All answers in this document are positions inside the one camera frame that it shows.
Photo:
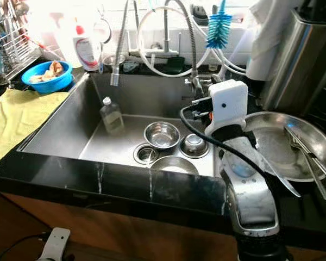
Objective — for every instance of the steel table knife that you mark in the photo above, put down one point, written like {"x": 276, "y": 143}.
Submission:
{"x": 280, "y": 176}

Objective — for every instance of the steel fork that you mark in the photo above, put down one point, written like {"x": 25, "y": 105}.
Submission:
{"x": 312, "y": 174}

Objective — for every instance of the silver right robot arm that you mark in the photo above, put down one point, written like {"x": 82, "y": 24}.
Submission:
{"x": 252, "y": 201}

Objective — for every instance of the stainless steel kitchen sink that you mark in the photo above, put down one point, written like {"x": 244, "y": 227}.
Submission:
{"x": 141, "y": 95}

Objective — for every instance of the small steel bowl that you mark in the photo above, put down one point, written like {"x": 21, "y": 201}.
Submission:
{"x": 194, "y": 145}

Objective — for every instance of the dark green sponge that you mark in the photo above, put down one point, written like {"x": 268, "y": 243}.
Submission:
{"x": 175, "y": 65}

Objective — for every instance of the medium steel bowl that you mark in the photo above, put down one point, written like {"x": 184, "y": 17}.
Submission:
{"x": 162, "y": 136}

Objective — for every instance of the blue bottle brush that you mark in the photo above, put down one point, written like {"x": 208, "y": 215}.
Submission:
{"x": 218, "y": 30}

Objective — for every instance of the large steel bowl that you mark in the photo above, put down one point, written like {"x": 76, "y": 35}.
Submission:
{"x": 174, "y": 166}

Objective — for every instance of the straight steel water tap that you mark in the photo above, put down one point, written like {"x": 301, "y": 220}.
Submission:
{"x": 155, "y": 53}

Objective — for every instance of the steel sink drain strainer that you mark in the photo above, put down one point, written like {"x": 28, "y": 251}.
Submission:
{"x": 145, "y": 155}

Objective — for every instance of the large round steel tray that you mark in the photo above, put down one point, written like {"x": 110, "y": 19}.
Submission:
{"x": 271, "y": 141}

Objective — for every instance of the white hanging cloth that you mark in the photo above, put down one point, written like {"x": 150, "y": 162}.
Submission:
{"x": 266, "y": 38}

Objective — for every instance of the clear dish soap bottle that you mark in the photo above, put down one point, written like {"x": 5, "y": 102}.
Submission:
{"x": 112, "y": 119}

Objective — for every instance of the steel spring pull-down faucet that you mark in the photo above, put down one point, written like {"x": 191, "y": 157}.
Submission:
{"x": 118, "y": 54}

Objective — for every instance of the tall brushed steel container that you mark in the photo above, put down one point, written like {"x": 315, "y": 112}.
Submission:
{"x": 299, "y": 60}

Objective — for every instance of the tiny steel bowl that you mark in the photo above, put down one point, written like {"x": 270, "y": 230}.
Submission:
{"x": 113, "y": 60}

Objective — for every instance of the steel chopstick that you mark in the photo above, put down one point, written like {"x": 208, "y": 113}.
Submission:
{"x": 307, "y": 145}
{"x": 312, "y": 157}

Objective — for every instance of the yellow dish cloth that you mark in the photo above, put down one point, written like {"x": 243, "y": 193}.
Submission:
{"x": 22, "y": 122}

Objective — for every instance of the white red pump soap bottle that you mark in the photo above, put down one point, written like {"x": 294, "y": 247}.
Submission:
{"x": 86, "y": 53}

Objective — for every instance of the brown wood sink cabinet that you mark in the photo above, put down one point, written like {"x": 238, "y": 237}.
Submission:
{"x": 130, "y": 228}

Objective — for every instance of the steel ladle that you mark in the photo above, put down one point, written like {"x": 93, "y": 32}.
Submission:
{"x": 22, "y": 7}

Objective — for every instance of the blue plastic bowl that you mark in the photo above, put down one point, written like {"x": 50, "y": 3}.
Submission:
{"x": 49, "y": 86}

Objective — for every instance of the brown food scraps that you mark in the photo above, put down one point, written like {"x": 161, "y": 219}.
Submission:
{"x": 55, "y": 69}

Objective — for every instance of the white spray bottle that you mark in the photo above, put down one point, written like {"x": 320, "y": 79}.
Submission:
{"x": 62, "y": 46}

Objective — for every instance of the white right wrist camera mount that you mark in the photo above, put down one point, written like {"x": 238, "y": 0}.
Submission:
{"x": 228, "y": 104}

